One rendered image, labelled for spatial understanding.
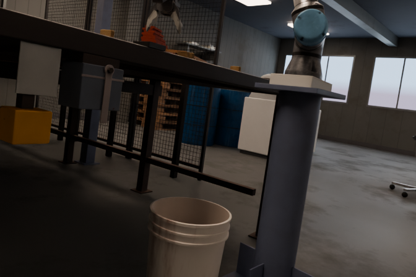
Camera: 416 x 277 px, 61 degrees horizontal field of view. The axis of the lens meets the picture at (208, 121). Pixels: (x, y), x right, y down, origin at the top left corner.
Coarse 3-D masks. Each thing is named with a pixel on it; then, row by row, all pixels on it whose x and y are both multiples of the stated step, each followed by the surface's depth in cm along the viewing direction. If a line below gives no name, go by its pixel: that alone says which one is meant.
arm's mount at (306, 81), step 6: (270, 78) 142; (276, 78) 140; (282, 78) 138; (288, 78) 136; (294, 78) 135; (300, 78) 133; (306, 78) 131; (312, 78) 130; (276, 84) 140; (282, 84) 138; (288, 84) 136; (294, 84) 134; (300, 84) 133; (306, 84) 131; (312, 84) 130; (318, 84) 134; (324, 84) 138; (330, 84) 142; (330, 90) 142
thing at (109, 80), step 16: (64, 64) 95; (80, 64) 91; (96, 64) 95; (112, 64) 99; (64, 80) 95; (80, 80) 91; (96, 80) 94; (112, 80) 98; (64, 96) 95; (80, 96) 91; (96, 96) 95; (112, 96) 99
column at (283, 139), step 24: (288, 96) 137; (312, 96) 135; (336, 96) 137; (288, 120) 137; (312, 120) 137; (288, 144) 137; (312, 144) 139; (288, 168) 137; (264, 192) 146; (288, 192) 138; (264, 216) 143; (288, 216) 138; (264, 240) 142; (288, 240) 139; (240, 264) 159; (264, 264) 142; (288, 264) 141
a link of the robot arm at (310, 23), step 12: (300, 0) 126; (312, 0) 125; (300, 12) 125; (312, 12) 122; (300, 24) 124; (312, 24) 123; (324, 24) 122; (300, 36) 124; (312, 36) 123; (324, 36) 125; (312, 48) 133
